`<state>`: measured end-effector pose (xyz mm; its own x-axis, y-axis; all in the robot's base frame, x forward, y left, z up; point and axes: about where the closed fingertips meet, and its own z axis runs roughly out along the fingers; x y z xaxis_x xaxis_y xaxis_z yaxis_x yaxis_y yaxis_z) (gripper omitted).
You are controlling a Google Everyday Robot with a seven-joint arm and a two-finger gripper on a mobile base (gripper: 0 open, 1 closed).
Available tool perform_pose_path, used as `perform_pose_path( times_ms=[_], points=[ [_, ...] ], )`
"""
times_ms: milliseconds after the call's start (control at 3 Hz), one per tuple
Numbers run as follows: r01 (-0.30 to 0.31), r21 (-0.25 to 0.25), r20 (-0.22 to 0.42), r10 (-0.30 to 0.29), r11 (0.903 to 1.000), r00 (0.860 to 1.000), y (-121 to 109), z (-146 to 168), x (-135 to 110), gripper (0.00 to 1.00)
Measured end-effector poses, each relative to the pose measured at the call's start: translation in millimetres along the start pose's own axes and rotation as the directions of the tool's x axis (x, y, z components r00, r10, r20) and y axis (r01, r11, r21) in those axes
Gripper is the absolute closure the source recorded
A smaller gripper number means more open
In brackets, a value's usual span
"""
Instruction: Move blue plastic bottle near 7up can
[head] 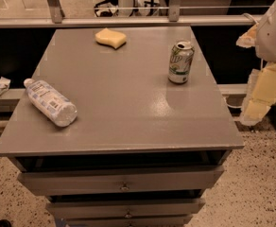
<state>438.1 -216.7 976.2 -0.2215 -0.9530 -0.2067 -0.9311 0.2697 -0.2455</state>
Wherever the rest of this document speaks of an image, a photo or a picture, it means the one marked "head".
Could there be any grey drawer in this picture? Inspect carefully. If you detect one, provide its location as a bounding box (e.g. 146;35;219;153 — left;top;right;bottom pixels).
55;215;192;227
18;166;224;196
46;199;205;219

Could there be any yellow sponge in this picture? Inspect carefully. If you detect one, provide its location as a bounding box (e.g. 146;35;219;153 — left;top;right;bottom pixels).
95;28;127;49

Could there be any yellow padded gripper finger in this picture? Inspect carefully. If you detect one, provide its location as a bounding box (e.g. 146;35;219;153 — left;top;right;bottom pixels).
239;62;276;126
236;24;258;48

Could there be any green 7up can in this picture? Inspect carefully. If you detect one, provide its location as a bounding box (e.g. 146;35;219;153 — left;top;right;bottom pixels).
168;40;195;84

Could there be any bottom grey drawer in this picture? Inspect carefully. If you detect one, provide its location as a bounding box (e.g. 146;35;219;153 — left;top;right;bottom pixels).
55;215;192;227

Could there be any metal railing frame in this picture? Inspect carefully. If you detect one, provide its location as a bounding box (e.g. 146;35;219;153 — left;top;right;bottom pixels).
0;0;262;28

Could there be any black office chair base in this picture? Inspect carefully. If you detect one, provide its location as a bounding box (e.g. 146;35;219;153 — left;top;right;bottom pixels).
94;0;118;17

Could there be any black shoe tip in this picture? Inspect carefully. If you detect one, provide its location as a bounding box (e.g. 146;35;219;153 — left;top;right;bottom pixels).
0;219;12;227

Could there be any top grey drawer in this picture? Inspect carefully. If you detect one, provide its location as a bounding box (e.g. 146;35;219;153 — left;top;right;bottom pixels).
18;166;224;196

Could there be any middle grey drawer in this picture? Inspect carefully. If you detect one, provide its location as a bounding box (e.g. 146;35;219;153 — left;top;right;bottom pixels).
46;199;205;219

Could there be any blue plastic water bottle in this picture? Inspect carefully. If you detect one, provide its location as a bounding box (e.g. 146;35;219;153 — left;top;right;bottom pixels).
24;79;78;127

